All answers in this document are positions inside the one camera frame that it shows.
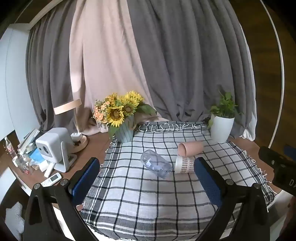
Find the pink cup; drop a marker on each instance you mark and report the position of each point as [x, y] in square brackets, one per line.
[192, 148]

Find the black white checked tablecloth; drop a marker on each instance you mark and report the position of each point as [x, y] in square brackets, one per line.
[143, 199]

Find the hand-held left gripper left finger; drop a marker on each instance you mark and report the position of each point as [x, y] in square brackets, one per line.
[85, 182]

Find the grey curtain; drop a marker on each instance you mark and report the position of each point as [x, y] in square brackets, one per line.
[185, 60]

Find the white stick-shaped device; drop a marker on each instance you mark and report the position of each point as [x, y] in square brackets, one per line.
[49, 169]

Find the white plant pot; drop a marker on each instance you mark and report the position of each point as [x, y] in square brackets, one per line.
[221, 129]

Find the blue ribbed vase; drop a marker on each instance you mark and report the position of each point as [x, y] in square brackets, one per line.
[124, 134]

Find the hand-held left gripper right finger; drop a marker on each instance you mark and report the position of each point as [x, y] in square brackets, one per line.
[208, 183]

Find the striped cloth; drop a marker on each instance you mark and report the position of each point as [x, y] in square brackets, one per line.
[15, 220]

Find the wooden desk lamp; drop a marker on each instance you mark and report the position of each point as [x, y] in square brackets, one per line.
[69, 107]

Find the clear plastic bottle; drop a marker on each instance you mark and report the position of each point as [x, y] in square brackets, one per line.
[9, 148]

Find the white curved hoop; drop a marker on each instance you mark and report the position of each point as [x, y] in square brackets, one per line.
[278, 69]

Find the white remote control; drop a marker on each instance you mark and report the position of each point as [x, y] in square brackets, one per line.
[52, 180]

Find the white power adapter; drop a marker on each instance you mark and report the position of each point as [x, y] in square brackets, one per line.
[76, 136]

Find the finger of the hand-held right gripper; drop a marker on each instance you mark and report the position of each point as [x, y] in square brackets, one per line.
[269, 154]

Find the checked paper cup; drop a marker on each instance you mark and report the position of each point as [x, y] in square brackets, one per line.
[185, 165]

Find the white projector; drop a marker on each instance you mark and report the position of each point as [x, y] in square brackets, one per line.
[52, 146]

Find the sunflower bouquet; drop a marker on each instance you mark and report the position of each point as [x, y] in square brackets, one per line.
[120, 110]

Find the pink curtain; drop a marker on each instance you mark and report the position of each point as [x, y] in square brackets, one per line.
[104, 58]

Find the clear plastic cup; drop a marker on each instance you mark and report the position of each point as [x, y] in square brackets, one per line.
[156, 163]

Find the person's right forearm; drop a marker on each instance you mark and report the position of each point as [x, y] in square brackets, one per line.
[289, 217]

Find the green potted plant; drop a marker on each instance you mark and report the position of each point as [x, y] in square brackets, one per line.
[225, 106]

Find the blue packet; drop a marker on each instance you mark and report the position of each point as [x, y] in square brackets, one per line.
[37, 155]

